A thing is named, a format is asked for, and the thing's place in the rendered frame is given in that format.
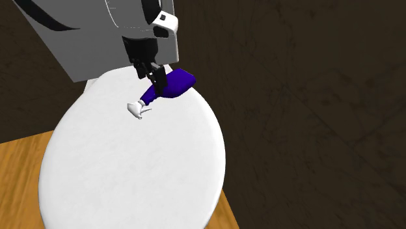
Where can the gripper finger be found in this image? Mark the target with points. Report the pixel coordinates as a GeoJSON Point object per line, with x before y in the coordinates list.
{"type": "Point", "coordinates": [141, 70]}
{"type": "Point", "coordinates": [160, 81]}

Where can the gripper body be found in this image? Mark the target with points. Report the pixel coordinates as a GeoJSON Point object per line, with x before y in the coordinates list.
{"type": "Point", "coordinates": [141, 49]}

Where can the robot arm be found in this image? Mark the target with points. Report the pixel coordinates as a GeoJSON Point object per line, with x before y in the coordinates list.
{"type": "Point", "coordinates": [170, 22]}

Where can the blue spray bottle white nozzle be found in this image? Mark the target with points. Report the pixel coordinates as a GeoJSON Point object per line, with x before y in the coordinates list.
{"type": "Point", "coordinates": [177, 83]}

